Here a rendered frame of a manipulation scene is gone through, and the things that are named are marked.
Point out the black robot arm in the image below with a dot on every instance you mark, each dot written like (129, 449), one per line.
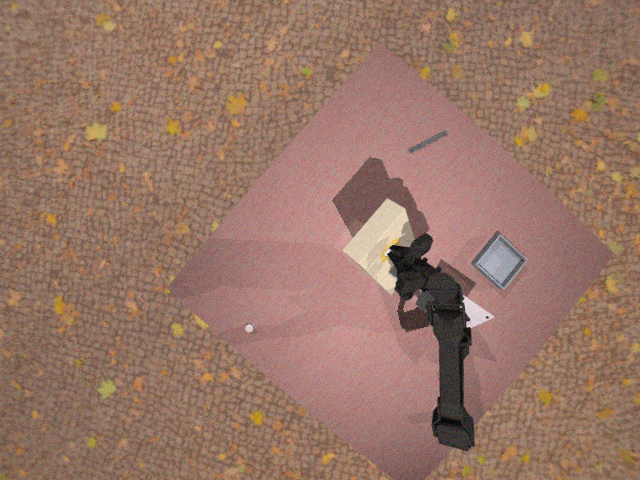
(451, 423)

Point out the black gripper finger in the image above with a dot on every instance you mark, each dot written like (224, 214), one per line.
(397, 262)
(400, 251)

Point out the grey flat bar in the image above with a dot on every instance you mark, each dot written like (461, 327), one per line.
(427, 142)

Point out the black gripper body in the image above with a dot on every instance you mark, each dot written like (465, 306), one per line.
(418, 248)

